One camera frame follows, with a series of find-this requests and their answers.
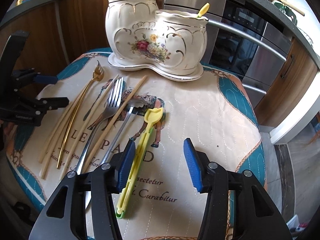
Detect silver fork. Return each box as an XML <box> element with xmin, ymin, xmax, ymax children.
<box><xmin>75</xmin><ymin>76</ymin><xmax>125</xmax><ymax>209</ymax></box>

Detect green plastic spoon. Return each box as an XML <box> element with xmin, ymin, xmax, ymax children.
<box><xmin>196</xmin><ymin>3</ymin><xmax>210</xmax><ymax>18</ymax></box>

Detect grey kitchen countertop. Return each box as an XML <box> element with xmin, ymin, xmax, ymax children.
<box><xmin>1</xmin><ymin>0</ymin><xmax>319</xmax><ymax>65</ymax></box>

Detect person's hand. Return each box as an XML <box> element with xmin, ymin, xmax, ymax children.
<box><xmin>1</xmin><ymin>120</ymin><xmax>16</xmax><ymax>153</ymax></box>

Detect horse print table cloth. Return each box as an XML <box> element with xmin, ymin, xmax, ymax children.
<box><xmin>6</xmin><ymin>48</ymin><xmax>267</xmax><ymax>240</ymax></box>

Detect cream floral ceramic utensil holder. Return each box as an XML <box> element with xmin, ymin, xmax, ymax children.
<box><xmin>105</xmin><ymin>0</ymin><xmax>208</xmax><ymax>82</ymax></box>

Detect wooden cabinet door right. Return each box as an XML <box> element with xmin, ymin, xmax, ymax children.
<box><xmin>254</xmin><ymin>38</ymin><xmax>318</xmax><ymax>127</ymax></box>

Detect stainless steel oven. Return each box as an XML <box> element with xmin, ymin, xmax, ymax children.
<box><xmin>164</xmin><ymin>0</ymin><xmax>291</xmax><ymax>106</ymax></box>

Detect green kettle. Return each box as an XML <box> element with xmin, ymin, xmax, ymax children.
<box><xmin>273</xmin><ymin>1</ymin><xmax>298</xmax><ymax>25</ymax></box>

